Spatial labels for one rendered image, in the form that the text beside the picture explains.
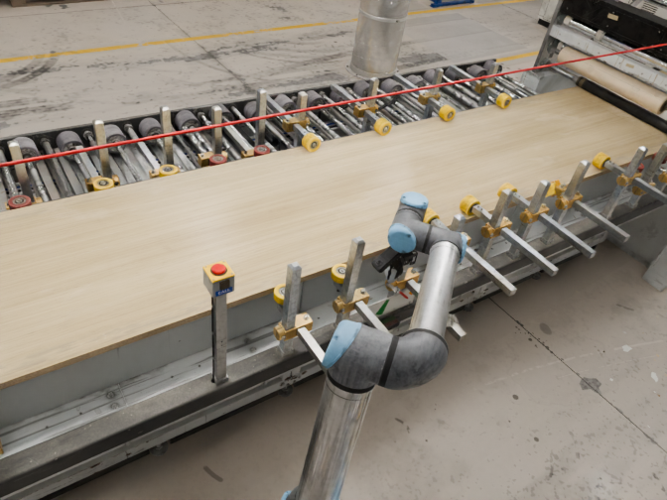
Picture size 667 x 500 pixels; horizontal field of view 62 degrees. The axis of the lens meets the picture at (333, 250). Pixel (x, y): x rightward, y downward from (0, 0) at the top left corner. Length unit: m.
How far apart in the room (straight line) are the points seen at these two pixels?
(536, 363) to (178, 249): 2.09
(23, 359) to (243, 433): 1.15
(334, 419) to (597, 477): 1.95
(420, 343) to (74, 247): 1.42
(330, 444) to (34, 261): 1.31
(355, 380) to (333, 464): 0.26
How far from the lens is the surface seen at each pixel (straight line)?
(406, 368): 1.20
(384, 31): 5.78
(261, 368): 2.03
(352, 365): 1.20
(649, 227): 4.33
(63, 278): 2.12
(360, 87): 3.67
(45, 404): 2.10
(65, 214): 2.39
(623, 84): 4.11
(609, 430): 3.27
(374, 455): 2.71
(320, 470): 1.43
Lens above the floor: 2.34
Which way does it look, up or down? 41 degrees down
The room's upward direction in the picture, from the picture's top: 10 degrees clockwise
